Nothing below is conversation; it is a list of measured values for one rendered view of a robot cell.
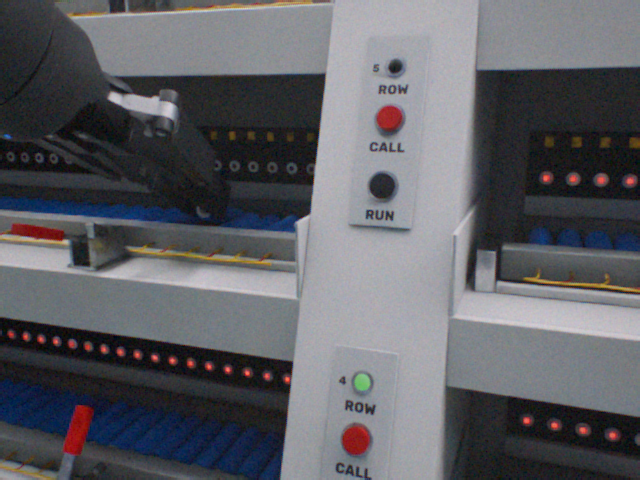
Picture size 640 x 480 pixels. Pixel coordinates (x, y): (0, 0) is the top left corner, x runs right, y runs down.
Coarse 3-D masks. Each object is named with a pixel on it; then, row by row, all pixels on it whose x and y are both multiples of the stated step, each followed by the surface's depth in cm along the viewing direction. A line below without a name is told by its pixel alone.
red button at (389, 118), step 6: (384, 108) 38; (390, 108) 38; (396, 108) 38; (378, 114) 38; (384, 114) 38; (390, 114) 38; (396, 114) 38; (378, 120) 38; (384, 120) 38; (390, 120) 38; (396, 120) 38; (384, 126) 38; (390, 126) 38; (396, 126) 38
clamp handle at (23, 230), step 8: (16, 224) 40; (24, 224) 40; (88, 224) 46; (16, 232) 40; (24, 232) 40; (32, 232) 40; (40, 232) 41; (48, 232) 42; (56, 232) 42; (88, 232) 46; (96, 232) 46; (56, 240) 42; (72, 240) 44; (80, 240) 45
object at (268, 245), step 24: (0, 216) 54; (24, 216) 53; (48, 216) 53; (72, 216) 53; (24, 240) 51; (144, 240) 49; (168, 240) 48; (192, 240) 47; (216, 240) 47; (240, 240) 46; (264, 240) 45; (288, 240) 45; (264, 264) 44
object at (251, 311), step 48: (240, 192) 60; (288, 192) 58; (0, 288) 48; (48, 288) 46; (96, 288) 45; (144, 288) 43; (192, 288) 42; (240, 288) 41; (288, 288) 41; (144, 336) 44; (192, 336) 43; (240, 336) 41; (288, 336) 40
